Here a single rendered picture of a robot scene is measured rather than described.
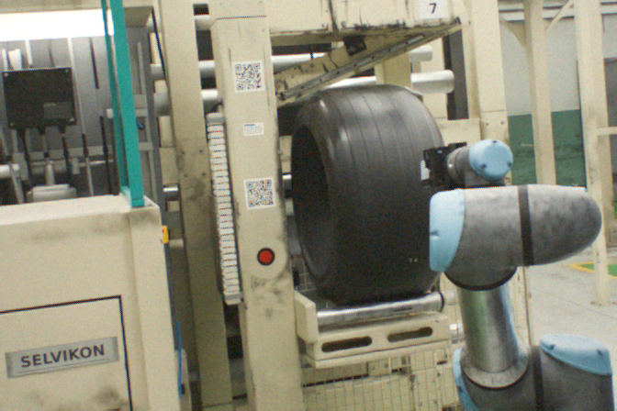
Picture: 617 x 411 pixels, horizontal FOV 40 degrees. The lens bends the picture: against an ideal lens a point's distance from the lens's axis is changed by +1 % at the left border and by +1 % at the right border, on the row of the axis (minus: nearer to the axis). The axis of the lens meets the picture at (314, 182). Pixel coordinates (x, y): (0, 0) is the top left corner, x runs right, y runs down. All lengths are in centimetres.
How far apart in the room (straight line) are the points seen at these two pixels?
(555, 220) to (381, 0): 141
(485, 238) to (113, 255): 52
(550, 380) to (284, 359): 83
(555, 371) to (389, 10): 130
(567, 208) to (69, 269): 69
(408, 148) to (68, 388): 106
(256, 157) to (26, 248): 97
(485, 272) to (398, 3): 140
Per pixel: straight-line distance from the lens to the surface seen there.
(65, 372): 125
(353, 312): 210
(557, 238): 120
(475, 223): 119
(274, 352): 215
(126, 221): 122
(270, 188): 210
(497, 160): 159
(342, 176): 197
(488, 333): 139
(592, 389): 154
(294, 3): 242
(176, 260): 286
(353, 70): 257
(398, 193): 197
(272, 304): 213
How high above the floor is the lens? 134
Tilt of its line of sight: 3 degrees down
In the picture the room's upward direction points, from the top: 5 degrees counter-clockwise
